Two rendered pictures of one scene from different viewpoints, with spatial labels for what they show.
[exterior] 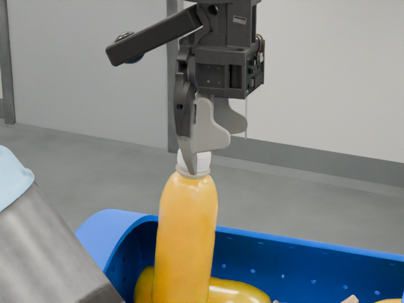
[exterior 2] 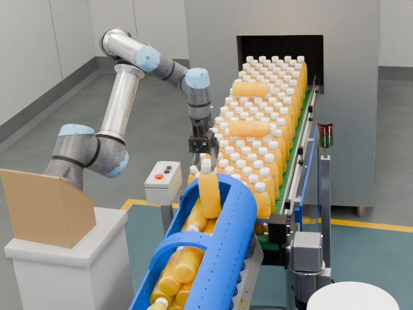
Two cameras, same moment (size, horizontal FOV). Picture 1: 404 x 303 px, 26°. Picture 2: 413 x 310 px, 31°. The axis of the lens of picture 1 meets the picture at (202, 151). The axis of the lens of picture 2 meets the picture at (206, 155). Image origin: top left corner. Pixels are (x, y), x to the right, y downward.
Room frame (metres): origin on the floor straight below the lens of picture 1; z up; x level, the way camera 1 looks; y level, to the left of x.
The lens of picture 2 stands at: (0.70, -2.26, 2.48)
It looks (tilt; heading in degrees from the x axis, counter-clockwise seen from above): 26 degrees down; 83
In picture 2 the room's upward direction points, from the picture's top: 5 degrees counter-clockwise
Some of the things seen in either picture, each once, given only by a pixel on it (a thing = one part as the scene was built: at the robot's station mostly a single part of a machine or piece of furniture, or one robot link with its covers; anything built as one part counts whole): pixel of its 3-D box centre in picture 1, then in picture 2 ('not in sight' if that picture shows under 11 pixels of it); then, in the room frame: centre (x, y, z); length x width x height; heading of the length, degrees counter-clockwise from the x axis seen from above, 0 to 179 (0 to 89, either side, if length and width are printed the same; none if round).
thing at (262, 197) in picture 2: not in sight; (261, 208); (1.19, 0.25, 0.99); 0.07 x 0.07 x 0.19
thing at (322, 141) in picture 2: not in sight; (325, 138); (1.50, 0.41, 1.18); 0.06 x 0.06 x 0.05
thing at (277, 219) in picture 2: not in sight; (277, 229); (1.23, 0.15, 0.95); 0.10 x 0.07 x 0.10; 159
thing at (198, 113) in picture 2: not in sight; (200, 109); (0.96, -0.01, 1.55); 0.08 x 0.08 x 0.05
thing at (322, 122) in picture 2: not in sight; (325, 139); (1.50, 0.41, 1.18); 0.06 x 0.06 x 0.16
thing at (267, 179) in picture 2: not in sight; (265, 193); (1.24, 0.36, 0.99); 0.07 x 0.07 x 0.19
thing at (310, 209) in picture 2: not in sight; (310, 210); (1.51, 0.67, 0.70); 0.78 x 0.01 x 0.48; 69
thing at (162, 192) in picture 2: not in sight; (163, 182); (0.83, 0.48, 1.05); 0.20 x 0.10 x 0.10; 69
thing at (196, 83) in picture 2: not in sight; (197, 87); (0.95, -0.01, 1.63); 0.09 x 0.08 x 0.11; 111
